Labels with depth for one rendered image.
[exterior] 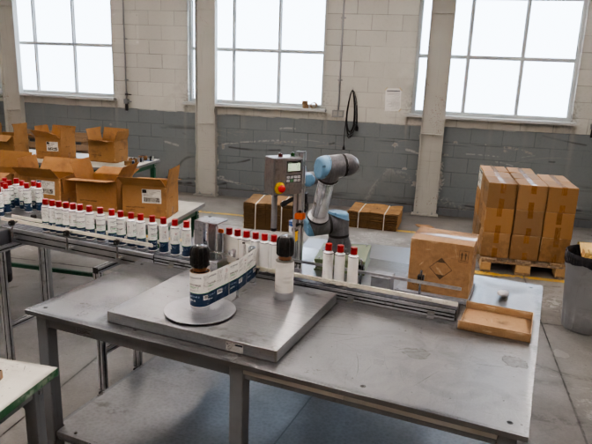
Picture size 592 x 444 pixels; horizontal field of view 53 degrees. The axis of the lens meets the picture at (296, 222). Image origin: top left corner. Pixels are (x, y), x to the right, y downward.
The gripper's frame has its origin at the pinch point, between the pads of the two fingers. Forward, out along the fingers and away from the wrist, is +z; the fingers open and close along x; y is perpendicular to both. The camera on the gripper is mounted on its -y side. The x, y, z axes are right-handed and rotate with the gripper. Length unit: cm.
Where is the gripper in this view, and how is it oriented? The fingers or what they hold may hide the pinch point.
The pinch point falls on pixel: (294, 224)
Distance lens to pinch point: 358.3
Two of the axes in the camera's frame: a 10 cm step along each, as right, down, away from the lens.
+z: -0.3, 9.7, 2.5
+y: 9.7, 0.9, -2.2
